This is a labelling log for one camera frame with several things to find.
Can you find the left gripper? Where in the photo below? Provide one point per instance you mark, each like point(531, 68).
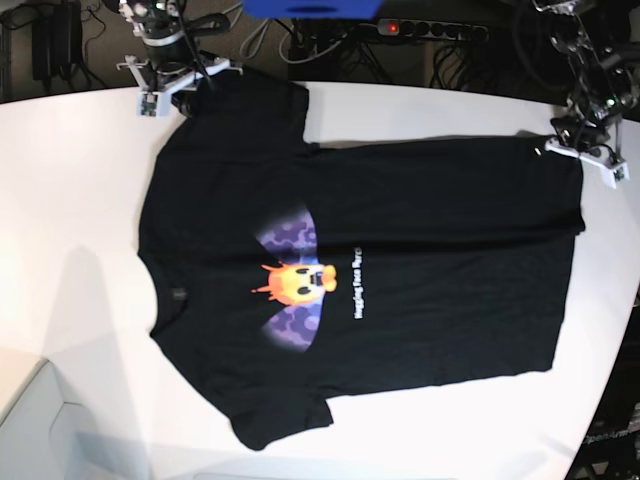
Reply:
point(595, 142)

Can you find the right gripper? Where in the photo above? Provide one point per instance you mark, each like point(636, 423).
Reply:
point(177, 74)

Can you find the black printed t-shirt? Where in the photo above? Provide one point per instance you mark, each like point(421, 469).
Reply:
point(288, 274)

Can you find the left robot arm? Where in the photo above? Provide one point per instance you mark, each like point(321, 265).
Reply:
point(606, 82)

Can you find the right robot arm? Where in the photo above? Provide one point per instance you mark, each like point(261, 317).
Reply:
point(164, 24)

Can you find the blue plastic box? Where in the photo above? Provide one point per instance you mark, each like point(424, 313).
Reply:
point(312, 9)

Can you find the black power strip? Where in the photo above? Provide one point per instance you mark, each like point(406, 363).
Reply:
point(430, 30)

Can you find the white bin at table corner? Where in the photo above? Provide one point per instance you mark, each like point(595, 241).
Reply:
point(44, 435)

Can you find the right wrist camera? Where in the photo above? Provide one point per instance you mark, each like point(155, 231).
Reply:
point(153, 104)

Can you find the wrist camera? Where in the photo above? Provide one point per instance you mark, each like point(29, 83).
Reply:
point(615, 173)
point(153, 104)

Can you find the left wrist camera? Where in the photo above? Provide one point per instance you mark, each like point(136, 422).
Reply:
point(615, 173)

